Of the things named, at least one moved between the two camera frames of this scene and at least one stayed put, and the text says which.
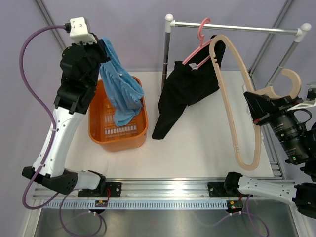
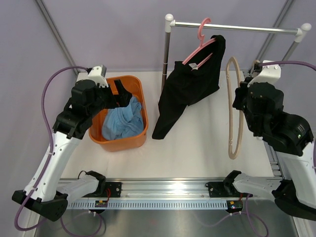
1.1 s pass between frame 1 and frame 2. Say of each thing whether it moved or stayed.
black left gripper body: moved
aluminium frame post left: stayed
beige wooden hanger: moved
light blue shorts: moved
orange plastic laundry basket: stayed
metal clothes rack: stayed
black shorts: stayed
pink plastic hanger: stayed
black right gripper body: moved
